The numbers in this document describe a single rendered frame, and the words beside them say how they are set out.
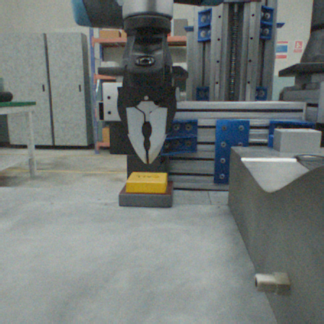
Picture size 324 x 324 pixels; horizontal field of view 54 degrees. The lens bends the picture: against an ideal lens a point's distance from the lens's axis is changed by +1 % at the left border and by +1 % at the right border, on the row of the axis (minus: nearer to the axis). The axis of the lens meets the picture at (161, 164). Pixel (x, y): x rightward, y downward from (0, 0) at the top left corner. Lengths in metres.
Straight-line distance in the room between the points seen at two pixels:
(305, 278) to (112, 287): 0.16
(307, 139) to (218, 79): 0.57
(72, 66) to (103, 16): 4.93
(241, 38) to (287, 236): 0.85
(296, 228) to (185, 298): 0.11
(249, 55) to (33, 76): 5.34
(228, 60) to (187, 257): 0.77
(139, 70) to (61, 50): 5.53
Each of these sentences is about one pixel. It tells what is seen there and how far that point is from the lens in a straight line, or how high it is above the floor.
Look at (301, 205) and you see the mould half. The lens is 0.21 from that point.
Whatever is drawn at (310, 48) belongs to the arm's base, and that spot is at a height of 1.08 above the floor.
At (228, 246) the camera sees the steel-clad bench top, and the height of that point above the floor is 0.80.
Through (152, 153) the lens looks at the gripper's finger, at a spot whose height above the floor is 0.88.
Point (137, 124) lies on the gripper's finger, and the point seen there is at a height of 0.92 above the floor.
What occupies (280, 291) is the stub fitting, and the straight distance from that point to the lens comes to 0.23.
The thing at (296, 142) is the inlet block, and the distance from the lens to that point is 0.45.
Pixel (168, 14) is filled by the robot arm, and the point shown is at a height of 1.08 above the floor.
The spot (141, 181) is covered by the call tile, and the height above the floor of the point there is 0.84.
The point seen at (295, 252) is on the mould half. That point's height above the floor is 0.87.
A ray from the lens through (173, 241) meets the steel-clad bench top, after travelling 0.37.
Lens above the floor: 0.96
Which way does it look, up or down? 12 degrees down
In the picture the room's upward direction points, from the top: straight up
